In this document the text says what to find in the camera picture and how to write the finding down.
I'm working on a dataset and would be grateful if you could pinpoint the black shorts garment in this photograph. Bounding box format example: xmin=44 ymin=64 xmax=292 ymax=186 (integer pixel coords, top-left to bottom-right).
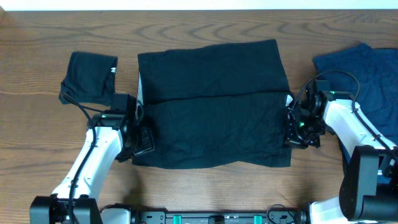
xmin=133 ymin=39 xmax=292 ymax=169

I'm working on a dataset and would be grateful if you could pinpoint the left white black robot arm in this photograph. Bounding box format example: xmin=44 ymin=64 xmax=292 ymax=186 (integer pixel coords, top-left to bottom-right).
xmin=29 ymin=100 xmax=154 ymax=224

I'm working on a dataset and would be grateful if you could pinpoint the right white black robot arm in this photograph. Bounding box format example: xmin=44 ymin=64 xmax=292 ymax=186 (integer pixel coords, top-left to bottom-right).
xmin=285 ymin=90 xmax=397 ymax=223

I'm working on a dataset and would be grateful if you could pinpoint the navy blue clothes pile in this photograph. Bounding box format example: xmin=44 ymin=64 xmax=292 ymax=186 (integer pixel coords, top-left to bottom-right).
xmin=313 ymin=44 xmax=397 ymax=164

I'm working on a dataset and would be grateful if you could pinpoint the small folded black garment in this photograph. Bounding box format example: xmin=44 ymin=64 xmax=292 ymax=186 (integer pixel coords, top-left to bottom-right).
xmin=60 ymin=52 xmax=118 ymax=106

